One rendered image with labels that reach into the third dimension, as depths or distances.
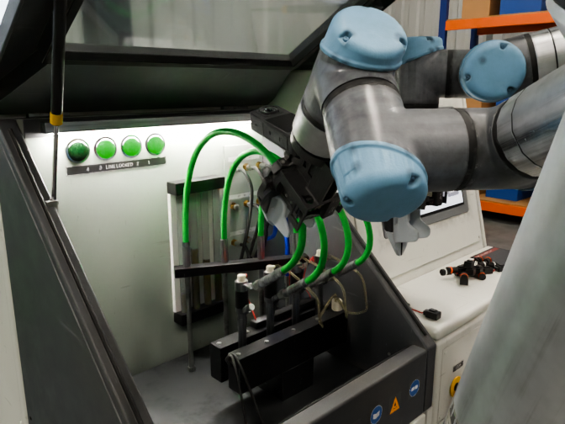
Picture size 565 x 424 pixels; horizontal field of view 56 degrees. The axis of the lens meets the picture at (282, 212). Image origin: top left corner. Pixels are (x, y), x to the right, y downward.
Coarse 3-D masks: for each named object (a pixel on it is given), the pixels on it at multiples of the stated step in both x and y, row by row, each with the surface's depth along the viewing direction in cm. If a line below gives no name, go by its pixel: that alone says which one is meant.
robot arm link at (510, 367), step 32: (544, 192) 16; (544, 224) 16; (512, 256) 18; (544, 256) 16; (512, 288) 18; (544, 288) 16; (512, 320) 18; (544, 320) 16; (480, 352) 20; (512, 352) 18; (544, 352) 17; (480, 384) 20; (512, 384) 18; (544, 384) 17; (448, 416) 24; (480, 416) 20; (512, 416) 19; (544, 416) 17
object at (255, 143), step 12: (216, 132) 105; (228, 132) 103; (240, 132) 100; (204, 144) 110; (252, 144) 98; (192, 156) 113; (192, 168) 115; (300, 228) 92; (300, 240) 93; (300, 252) 94; (288, 264) 96
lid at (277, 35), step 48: (48, 0) 80; (96, 0) 81; (144, 0) 85; (192, 0) 90; (240, 0) 95; (288, 0) 101; (336, 0) 107; (384, 0) 115; (0, 48) 82; (48, 48) 86; (96, 48) 93; (144, 48) 99; (192, 48) 105; (240, 48) 112; (288, 48) 121; (0, 96) 95; (48, 96) 100; (96, 96) 106; (144, 96) 114; (192, 96) 123; (240, 96) 133
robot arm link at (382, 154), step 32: (352, 96) 46; (384, 96) 46; (352, 128) 44; (384, 128) 44; (416, 128) 44; (448, 128) 44; (352, 160) 43; (384, 160) 42; (416, 160) 43; (448, 160) 44; (352, 192) 43; (384, 192) 42; (416, 192) 43
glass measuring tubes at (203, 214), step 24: (168, 192) 125; (192, 192) 125; (216, 192) 131; (168, 216) 127; (192, 216) 128; (216, 216) 133; (192, 240) 129; (216, 240) 134; (192, 288) 133; (216, 288) 137; (192, 312) 132; (216, 312) 137
